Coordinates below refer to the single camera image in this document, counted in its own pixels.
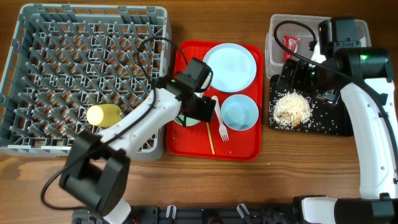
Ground rice food scraps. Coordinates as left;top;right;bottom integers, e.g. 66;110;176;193
272;92;313;129

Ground small light blue bowl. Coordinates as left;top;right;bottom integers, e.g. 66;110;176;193
221;94;259;131

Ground yellow plastic cup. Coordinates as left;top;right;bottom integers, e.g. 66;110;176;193
86;104;122;128

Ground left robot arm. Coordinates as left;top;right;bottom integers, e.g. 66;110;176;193
59;58;215;223

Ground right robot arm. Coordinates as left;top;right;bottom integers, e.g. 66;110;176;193
278;17;397;223

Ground black waste tray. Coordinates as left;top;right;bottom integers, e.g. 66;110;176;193
268;75;353;137

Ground clear plastic waste bin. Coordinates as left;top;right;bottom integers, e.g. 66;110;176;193
265;14;371;78

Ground grey plastic dishwasher rack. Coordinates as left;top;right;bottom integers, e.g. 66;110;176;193
1;4;172;157

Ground green saucer bowl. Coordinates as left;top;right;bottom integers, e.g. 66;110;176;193
174;114;200;127

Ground single wooden chopstick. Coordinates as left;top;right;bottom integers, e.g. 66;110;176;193
206;123;215;155

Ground red snack wrapper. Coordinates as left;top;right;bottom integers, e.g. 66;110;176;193
283;35;300;62

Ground red plastic serving tray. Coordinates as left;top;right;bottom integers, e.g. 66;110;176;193
165;40;264;161

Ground white plastic fork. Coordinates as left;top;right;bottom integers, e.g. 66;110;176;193
211;95;229;141

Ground large light blue plate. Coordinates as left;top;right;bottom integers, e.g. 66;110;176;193
203;43;257;93

